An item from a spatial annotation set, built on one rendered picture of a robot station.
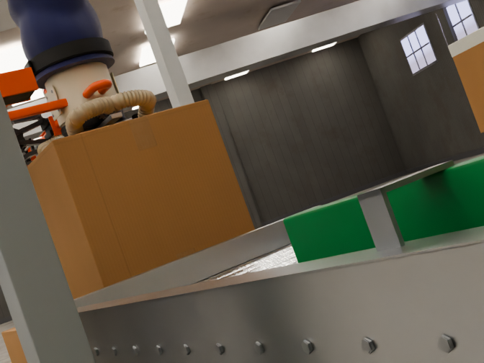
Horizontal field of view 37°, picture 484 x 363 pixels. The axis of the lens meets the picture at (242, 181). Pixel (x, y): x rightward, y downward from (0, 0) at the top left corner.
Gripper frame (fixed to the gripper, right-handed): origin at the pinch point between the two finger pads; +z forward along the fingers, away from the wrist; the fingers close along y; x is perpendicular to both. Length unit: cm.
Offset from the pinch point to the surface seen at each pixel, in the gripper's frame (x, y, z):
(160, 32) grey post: -243, -94, 181
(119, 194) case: 56, 28, -12
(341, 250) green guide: 145, 48, -27
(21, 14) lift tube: 28.8, -25.4, -9.2
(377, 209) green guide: 161, 44, -34
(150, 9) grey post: -243, -111, 179
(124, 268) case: 56, 44, -17
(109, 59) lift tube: 33.2, -8.0, 7.4
